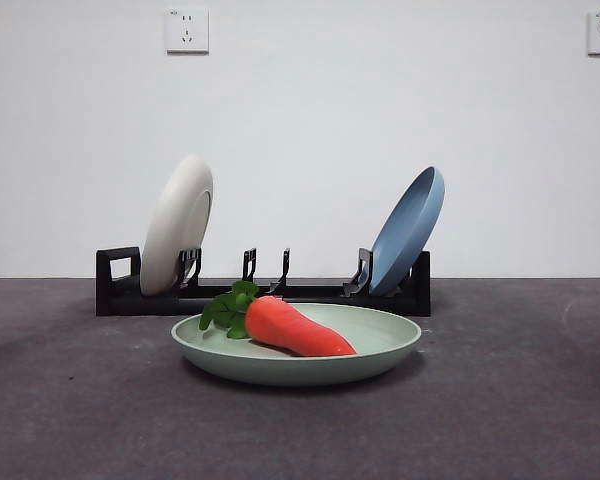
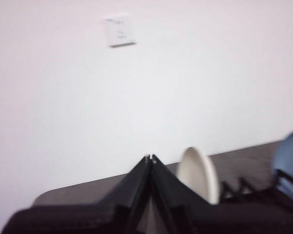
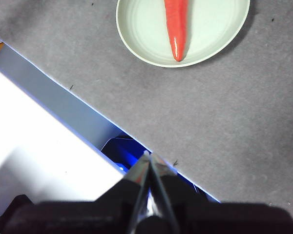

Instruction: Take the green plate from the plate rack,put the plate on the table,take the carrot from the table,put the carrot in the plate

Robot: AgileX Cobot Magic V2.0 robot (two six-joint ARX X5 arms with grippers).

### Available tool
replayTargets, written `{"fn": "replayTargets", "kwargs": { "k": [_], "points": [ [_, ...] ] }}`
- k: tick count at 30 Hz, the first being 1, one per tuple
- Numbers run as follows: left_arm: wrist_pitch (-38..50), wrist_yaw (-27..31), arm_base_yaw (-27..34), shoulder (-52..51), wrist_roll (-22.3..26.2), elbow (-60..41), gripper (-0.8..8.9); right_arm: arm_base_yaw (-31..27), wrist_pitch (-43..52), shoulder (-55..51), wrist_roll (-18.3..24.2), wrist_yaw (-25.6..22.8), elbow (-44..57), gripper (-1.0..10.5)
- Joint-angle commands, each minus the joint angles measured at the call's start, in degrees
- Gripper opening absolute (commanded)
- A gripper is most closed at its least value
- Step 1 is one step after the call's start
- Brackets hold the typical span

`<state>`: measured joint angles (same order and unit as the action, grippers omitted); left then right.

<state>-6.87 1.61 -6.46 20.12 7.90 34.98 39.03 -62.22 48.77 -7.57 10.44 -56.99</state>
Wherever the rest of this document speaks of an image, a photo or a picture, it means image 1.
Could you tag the orange carrot with green leaves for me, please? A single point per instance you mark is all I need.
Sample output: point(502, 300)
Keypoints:
point(290, 327)

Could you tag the green plate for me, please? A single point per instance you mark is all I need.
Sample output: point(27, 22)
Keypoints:
point(290, 370)

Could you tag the blue plate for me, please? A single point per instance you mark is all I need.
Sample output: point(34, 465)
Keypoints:
point(405, 235)

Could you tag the white plate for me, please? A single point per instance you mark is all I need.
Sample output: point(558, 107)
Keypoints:
point(172, 225)

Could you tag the black plate rack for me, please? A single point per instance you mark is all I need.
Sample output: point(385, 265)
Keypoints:
point(115, 302)

